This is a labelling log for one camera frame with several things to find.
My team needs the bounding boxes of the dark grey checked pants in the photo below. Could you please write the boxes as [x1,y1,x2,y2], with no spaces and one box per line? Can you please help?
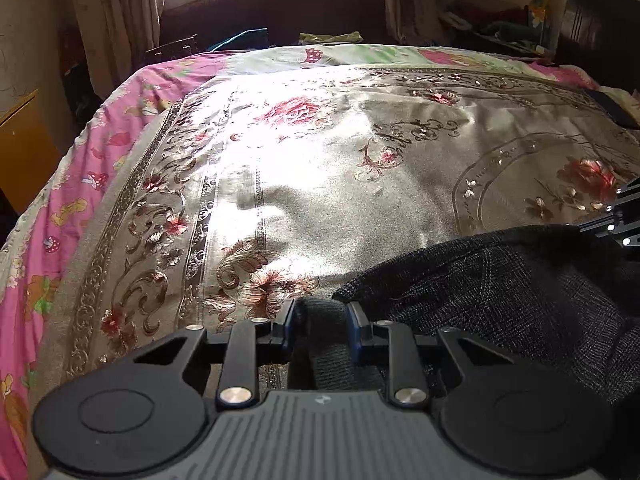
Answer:
[302,226,639,404]

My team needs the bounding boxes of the pink cartoon print bedsheet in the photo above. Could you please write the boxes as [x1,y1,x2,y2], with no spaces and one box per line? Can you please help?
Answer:
[1,44,597,479]

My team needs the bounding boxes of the dark wooden headboard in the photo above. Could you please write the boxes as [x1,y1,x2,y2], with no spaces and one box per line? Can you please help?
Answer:
[555,0,639,93]

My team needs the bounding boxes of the cluttered bedside table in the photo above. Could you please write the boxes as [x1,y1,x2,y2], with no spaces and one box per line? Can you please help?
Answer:
[438,1,550,58]

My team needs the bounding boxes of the yellow green carton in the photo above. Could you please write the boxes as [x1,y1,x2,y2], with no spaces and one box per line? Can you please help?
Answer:
[527,0,550,29]

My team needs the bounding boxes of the beige floral satin bedspread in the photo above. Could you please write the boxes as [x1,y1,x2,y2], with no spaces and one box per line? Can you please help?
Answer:
[30,66,639,479]

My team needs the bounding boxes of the yellow wooden cabinet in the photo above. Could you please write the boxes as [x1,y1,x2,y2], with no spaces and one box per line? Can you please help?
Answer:
[0,90,61,214]

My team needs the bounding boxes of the right beige curtain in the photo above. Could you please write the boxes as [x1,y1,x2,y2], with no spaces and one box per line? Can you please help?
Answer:
[385,0,446,46]

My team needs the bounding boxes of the beige curtain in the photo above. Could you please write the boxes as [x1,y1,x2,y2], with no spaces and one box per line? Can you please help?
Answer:
[72,0,165,99]
[385,0,446,46]

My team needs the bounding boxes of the yellow green cloth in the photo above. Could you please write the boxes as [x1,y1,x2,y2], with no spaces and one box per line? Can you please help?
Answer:
[298,32,363,46]

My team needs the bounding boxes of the blue rimmed dark bag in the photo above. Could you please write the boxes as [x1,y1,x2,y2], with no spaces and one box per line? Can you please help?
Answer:
[206,27,270,52]

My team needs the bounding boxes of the maroon padded window bench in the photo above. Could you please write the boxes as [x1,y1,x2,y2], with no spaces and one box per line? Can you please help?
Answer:
[160,0,390,49]

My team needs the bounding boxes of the left beige curtain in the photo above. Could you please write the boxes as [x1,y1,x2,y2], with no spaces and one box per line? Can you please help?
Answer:
[72,0,165,99]

